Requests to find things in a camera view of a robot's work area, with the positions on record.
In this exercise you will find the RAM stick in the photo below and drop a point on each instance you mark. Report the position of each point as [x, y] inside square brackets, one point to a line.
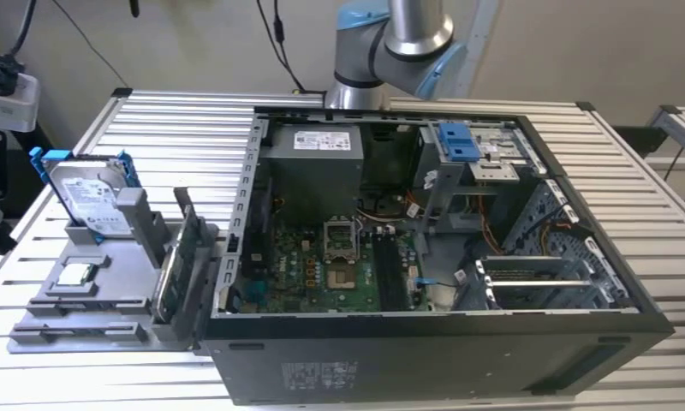
[105, 305]
[91, 330]

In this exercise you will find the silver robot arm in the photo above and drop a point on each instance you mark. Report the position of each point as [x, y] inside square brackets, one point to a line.
[416, 34]

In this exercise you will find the black RAM slot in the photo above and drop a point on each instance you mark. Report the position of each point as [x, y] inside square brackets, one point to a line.
[393, 274]
[388, 274]
[381, 274]

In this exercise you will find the hard disk in blue carrier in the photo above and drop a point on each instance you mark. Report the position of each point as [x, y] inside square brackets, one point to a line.
[88, 197]

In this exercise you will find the silver CPU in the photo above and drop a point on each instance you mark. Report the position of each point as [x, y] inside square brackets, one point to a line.
[75, 274]

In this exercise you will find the black table corner cap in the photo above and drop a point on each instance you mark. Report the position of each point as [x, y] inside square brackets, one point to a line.
[121, 91]
[587, 105]
[669, 109]

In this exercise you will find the grey parts rack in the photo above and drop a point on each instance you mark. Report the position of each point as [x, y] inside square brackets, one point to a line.
[123, 261]

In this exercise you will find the graphics card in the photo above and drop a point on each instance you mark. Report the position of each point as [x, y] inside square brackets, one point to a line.
[183, 257]

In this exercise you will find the grey power supply unit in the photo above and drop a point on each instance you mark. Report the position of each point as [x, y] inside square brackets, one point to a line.
[313, 180]

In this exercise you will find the green motherboard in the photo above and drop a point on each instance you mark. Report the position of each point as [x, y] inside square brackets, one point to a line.
[296, 252]

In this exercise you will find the CPU socket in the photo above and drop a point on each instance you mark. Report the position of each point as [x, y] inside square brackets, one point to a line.
[343, 278]

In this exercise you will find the blue plastic drive latch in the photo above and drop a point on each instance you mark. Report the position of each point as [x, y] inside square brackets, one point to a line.
[453, 141]

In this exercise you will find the black PC case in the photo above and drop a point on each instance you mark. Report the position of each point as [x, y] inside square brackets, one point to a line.
[376, 368]

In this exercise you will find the grey metal drive cage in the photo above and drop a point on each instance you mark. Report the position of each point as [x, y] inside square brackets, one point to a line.
[493, 171]

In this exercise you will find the grey metal disk bay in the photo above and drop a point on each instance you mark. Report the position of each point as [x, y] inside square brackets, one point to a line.
[539, 283]

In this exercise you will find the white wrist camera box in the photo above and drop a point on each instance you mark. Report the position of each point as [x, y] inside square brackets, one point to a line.
[5, 107]

